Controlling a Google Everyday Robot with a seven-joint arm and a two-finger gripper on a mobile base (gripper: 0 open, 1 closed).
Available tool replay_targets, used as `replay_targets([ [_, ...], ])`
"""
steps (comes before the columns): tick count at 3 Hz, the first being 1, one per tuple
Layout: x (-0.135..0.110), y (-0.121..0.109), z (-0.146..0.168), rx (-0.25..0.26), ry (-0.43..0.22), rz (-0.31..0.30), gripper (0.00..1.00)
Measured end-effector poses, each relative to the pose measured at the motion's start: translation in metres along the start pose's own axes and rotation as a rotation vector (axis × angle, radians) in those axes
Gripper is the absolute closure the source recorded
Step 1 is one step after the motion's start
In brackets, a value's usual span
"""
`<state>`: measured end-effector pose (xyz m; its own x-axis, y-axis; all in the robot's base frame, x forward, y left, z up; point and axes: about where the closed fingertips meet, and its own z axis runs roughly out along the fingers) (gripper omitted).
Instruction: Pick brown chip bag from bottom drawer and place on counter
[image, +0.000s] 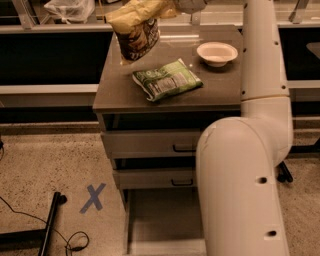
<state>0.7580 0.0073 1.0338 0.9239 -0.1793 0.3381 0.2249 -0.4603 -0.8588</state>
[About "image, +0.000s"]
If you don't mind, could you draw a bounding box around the clear plastic bag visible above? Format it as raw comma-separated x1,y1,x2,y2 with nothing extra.
44,0,95,24

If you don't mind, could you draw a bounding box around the black stand leg right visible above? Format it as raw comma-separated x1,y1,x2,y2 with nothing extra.
277,138,320,183

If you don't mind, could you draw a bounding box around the metal window railing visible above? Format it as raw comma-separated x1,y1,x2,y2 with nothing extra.
0,0,320,29

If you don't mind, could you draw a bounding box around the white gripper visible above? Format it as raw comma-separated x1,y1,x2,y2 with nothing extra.
174,0,212,14

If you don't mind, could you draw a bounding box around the grey middle drawer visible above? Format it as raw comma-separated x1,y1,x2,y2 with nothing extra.
113,168,196,190

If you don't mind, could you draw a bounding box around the grey drawer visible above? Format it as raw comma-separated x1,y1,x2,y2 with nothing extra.
101,129,200,159
113,168,196,190
123,187,206,256

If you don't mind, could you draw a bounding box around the blue tape cross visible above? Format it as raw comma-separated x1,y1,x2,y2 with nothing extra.
80,183,106,214

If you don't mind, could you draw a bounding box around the green chip bag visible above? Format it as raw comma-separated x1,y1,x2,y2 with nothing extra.
132,59,203,102

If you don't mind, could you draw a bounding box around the black stand leg left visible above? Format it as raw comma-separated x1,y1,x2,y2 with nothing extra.
0,192,67,256

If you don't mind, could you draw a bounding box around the white paper bowl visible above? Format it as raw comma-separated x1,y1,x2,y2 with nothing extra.
197,42,238,67

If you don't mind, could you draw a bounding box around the black cable on floor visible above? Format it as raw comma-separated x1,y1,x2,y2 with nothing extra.
0,194,91,256

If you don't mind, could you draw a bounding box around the grey drawer cabinet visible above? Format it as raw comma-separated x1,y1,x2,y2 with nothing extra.
92,25,244,256

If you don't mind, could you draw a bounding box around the black stand leg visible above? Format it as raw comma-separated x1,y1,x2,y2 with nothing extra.
277,138,320,183
0,192,67,256

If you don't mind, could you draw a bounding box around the grey top drawer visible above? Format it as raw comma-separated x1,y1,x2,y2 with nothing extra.
101,129,200,159

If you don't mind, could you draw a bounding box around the brown chip bag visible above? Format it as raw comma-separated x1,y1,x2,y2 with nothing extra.
106,0,177,65

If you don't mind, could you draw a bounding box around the grey bottom drawer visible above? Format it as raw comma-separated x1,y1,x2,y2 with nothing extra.
123,187,206,256

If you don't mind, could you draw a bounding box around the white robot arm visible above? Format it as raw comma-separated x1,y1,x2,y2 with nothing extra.
196,0,293,256

